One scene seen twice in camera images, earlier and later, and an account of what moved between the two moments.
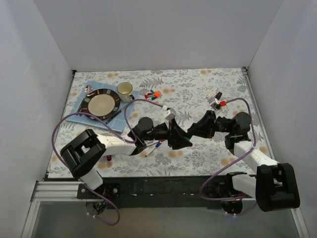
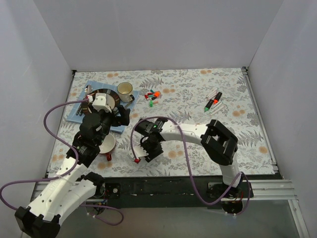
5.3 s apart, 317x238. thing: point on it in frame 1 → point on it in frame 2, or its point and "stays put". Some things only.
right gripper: (213, 124) → (153, 151)
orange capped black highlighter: (219, 95) stays put
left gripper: (171, 134) → (115, 117)
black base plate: (192, 193) stays put
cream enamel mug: (124, 89) stays put
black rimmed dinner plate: (104, 104) stays put
